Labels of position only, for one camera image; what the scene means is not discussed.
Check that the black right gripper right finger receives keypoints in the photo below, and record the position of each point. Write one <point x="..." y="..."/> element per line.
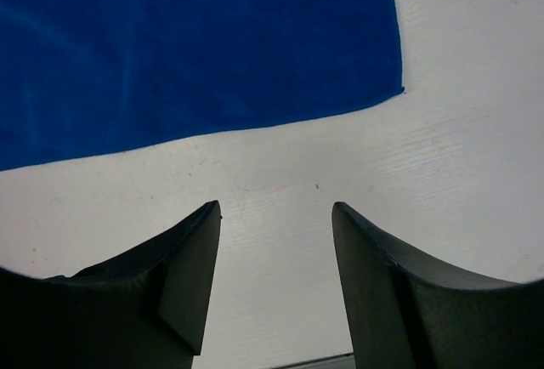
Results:
<point x="409" y="309"/>

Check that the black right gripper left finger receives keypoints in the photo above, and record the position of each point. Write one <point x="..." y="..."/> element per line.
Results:
<point x="144" y="308"/>

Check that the royal blue towel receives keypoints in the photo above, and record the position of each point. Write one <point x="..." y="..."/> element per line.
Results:
<point x="91" y="77"/>

